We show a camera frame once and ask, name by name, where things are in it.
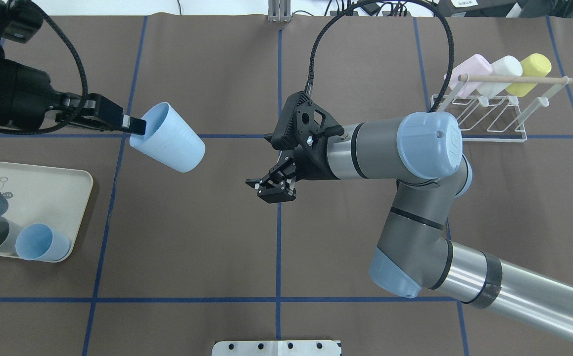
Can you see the light blue ikea cup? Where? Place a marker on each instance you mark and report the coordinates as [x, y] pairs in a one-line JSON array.
[[40, 242]]

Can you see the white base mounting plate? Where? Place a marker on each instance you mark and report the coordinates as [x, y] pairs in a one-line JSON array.
[[278, 348]]

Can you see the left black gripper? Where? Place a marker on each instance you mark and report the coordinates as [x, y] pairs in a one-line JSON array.
[[15, 91]]

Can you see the pink ikea cup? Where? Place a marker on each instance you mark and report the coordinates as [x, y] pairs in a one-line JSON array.
[[477, 64]]

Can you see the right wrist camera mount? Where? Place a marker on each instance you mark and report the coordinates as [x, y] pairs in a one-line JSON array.
[[300, 120]]

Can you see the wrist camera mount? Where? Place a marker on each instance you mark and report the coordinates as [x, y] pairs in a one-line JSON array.
[[300, 120], [20, 20]]

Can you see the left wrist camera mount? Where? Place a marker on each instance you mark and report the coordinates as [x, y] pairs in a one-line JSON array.
[[20, 20]]

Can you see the aluminium frame post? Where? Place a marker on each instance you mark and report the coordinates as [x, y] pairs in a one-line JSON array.
[[279, 11]]

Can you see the white wire cup rack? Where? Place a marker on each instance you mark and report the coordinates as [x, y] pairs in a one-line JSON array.
[[497, 119]]

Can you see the yellow ikea cup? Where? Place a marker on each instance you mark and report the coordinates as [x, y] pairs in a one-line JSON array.
[[534, 65]]

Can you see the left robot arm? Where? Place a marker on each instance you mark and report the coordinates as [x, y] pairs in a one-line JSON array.
[[110, 71]]

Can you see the white ikea cup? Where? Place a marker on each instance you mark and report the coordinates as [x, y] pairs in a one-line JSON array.
[[507, 66]]

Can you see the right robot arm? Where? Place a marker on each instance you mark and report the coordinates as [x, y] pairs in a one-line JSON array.
[[519, 207]]

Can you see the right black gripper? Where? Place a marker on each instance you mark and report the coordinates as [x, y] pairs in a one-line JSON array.
[[313, 164]]

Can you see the cream serving tray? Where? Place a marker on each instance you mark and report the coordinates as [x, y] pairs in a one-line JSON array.
[[57, 197]]

